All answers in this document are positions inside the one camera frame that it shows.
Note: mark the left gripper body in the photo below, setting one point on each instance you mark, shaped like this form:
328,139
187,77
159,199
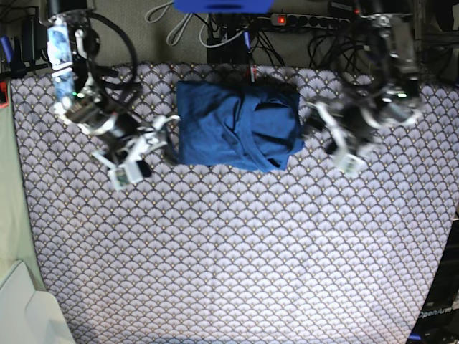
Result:
349,130

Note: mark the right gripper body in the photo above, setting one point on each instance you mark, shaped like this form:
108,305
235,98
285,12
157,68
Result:
133,146

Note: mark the blue long-sleeve T-shirt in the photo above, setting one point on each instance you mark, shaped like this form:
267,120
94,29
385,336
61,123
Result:
251,127

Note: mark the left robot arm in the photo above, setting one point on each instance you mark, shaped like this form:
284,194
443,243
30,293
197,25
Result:
383,30

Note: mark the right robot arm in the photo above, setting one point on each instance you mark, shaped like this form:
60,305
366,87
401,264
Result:
84,96

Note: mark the red table clamp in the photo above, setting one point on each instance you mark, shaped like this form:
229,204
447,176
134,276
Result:
252,73

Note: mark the fan-patterned tablecloth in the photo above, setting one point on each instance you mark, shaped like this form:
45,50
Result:
219,255

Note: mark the light green cloth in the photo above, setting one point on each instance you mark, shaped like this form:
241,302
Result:
16,233

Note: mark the black OpenArm case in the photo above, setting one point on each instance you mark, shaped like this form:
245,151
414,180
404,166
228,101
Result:
438,319

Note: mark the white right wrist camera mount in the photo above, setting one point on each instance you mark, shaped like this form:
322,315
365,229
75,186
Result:
122,176

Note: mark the black power strip red switch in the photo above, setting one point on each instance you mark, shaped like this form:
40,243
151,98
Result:
302,21

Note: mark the blue handled clamp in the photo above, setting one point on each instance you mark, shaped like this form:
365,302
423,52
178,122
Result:
17,68

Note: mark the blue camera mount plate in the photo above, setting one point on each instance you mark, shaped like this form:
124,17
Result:
224,6

